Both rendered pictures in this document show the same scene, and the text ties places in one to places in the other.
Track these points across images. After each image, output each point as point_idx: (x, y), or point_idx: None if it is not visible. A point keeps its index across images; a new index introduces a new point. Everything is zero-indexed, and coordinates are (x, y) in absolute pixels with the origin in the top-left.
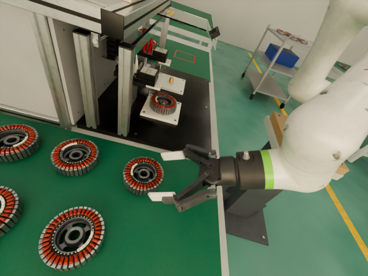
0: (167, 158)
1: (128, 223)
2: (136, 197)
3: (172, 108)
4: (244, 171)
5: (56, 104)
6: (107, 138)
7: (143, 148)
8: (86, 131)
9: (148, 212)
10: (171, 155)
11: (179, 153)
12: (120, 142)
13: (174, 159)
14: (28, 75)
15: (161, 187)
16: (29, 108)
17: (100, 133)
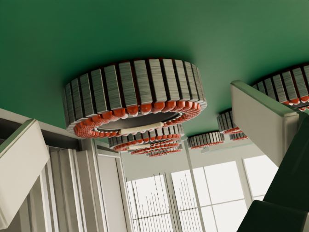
0: (32, 141)
1: (283, 50)
2: (203, 67)
3: None
4: None
5: (102, 191)
6: (63, 130)
7: (15, 113)
8: (75, 136)
9: (257, 37)
10: (30, 173)
11: (14, 214)
12: (50, 124)
13: (16, 149)
14: (109, 221)
15: (139, 49)
16: (104, 161)
17: (61, 134)
